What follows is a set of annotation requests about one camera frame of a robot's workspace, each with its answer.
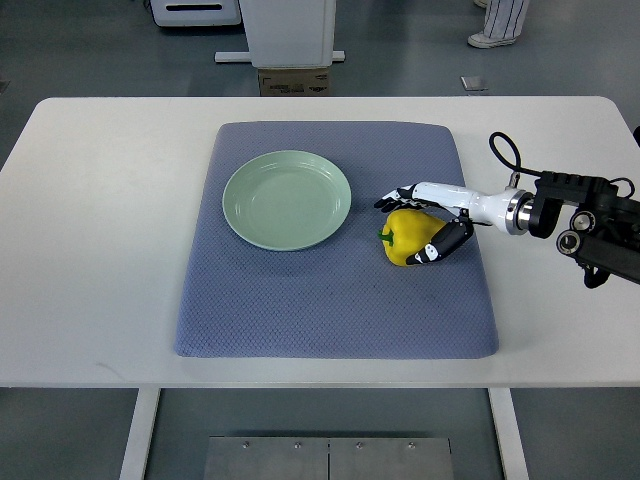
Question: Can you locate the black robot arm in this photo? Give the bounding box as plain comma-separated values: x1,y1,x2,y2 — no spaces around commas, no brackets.
489,132,639,289

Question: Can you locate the white cabinet with slot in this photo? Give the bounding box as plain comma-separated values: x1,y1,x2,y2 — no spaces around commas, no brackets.
149,0,242,28

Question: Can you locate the cardboard box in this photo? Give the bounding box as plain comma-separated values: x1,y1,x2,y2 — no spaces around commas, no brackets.
258,68,331,97

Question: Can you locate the white sneaker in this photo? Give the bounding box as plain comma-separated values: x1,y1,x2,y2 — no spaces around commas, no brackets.
467,32,518,49

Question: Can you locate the striped trouser leg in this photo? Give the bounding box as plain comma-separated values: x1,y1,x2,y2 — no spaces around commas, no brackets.
482,0,530,40

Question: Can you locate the light green plate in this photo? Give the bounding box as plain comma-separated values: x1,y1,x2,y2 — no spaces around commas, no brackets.
222,150,352,251

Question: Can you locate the blue quilted mat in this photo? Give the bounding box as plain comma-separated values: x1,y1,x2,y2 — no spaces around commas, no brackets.
174,121,499,359

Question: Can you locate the left white table leg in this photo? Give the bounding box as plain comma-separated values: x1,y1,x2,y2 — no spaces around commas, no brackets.
119,387,161,480

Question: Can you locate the white table leg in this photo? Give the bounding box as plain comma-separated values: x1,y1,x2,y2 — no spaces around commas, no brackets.
119,387,161,480
488,388,530,480

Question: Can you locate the white pedestal base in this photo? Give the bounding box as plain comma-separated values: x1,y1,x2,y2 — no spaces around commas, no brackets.
215,0,346,69

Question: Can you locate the metal base plate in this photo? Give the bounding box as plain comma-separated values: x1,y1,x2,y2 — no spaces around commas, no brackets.
204,436,454,479

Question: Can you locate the yellow bell pepper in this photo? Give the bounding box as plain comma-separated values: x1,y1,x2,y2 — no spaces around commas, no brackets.
378,209,445,267

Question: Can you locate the grey floor plate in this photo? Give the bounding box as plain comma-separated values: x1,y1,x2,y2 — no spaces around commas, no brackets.
460,76,488,92

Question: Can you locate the right white table leg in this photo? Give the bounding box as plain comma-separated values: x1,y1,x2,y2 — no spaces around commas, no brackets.
488,388,530,480

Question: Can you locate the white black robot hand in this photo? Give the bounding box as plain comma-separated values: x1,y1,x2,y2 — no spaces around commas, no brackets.
374,182,533,267

